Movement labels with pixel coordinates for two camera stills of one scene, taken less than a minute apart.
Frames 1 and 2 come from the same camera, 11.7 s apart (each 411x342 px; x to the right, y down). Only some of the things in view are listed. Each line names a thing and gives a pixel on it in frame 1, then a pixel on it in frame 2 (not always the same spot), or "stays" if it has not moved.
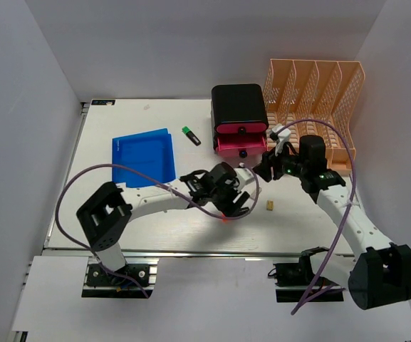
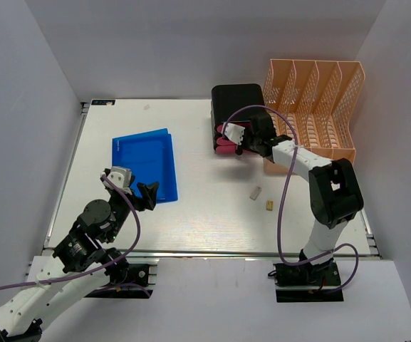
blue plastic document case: (149, 152) stays
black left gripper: (229, 208) → (149, 199)
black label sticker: (102, 102) stays
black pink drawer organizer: (238, 120) stays
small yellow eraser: (270, 204) stays
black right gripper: (270, 159) → (243, 142)
